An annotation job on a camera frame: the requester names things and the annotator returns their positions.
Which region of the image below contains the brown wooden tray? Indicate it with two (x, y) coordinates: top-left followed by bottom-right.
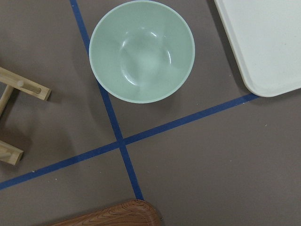
(54, 199), (161, 226)

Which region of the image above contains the cream bear tray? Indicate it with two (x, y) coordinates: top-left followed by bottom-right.
(215, 0), (301, 97)

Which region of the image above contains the green bowl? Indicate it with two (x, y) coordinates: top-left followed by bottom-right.
(89, 0), (195, 104)

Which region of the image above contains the wooden cup rack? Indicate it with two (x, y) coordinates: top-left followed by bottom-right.
(0, 66), (52, 166)

